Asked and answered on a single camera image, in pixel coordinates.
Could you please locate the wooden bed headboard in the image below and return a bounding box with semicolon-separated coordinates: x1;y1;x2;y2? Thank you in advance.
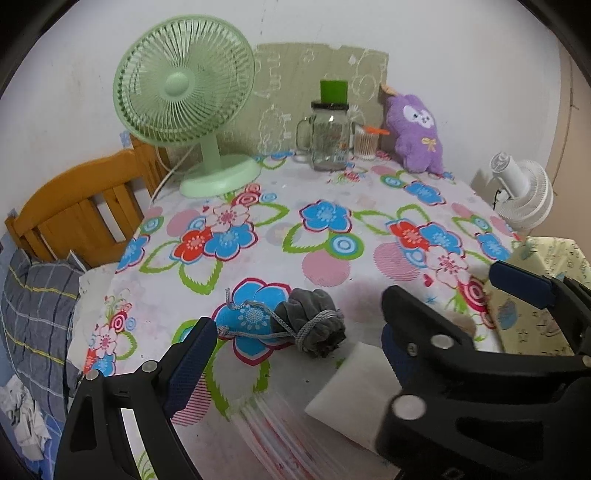
4;136;174;268

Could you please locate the yellow patterned box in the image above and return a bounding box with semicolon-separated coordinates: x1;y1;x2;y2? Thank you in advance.
482;235;591;356

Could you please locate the grey plaid pillow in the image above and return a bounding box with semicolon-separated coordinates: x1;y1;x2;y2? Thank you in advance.
0;249;86;416

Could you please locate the blue bed sheet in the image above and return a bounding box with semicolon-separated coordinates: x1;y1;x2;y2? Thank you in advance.
0;369;70;480

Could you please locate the white crumpled cloth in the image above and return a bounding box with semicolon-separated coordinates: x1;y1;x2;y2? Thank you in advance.
0;376;51;462

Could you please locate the white standing fan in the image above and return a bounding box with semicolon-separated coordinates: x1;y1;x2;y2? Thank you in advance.
471;152;554;232

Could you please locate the floral tablecloth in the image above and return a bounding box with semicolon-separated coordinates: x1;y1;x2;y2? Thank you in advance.
67;150;527;480

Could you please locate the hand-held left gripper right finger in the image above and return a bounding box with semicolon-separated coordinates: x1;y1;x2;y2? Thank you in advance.
381;323;409;386

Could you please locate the beige door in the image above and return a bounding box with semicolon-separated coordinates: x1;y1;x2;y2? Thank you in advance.
542;41;591;241

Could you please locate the white fan cable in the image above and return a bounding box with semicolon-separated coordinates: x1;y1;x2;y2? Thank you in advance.
150;144;190;197

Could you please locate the white foam pad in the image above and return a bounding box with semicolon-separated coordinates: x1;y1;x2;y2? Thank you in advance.
305;342;404;450

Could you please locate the green patterned board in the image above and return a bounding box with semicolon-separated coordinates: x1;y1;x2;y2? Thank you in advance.
252;42;389;155

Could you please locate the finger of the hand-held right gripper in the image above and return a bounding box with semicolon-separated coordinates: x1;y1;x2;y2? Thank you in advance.
375;285;591;480
488;261;591;355

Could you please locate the grey drawstring pouch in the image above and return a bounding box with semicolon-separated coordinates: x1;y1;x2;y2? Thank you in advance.
213;287;347;360

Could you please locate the purple plush rabbit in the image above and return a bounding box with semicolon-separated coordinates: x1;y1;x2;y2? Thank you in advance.
379;84;448;175

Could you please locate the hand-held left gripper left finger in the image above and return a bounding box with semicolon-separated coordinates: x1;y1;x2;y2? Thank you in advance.
54;316;218;480

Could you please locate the green desk fan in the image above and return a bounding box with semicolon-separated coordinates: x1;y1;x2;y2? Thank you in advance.
113;15;262;198

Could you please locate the cotton swab jar orange lid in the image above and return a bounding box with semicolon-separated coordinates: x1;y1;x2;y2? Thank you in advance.
353;124;391;161

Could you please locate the glass jar mug green lid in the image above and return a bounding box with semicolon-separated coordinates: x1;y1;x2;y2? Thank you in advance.
295;80;358;172

